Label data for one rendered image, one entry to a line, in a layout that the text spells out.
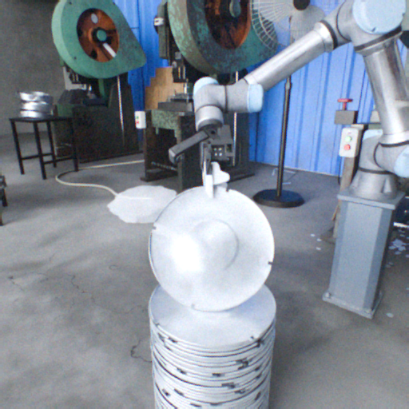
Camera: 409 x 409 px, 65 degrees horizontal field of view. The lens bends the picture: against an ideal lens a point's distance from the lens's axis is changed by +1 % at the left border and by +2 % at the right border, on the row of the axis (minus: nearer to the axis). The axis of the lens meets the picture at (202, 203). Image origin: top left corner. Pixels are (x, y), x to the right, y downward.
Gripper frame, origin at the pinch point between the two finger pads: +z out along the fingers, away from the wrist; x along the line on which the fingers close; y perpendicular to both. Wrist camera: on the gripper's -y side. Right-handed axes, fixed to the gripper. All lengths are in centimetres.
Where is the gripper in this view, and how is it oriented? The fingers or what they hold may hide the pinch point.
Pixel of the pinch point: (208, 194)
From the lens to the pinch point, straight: 78.1
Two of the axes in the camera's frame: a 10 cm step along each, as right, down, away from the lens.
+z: 0.7, 9.0, -4.2
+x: -0.6, 4.3, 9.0
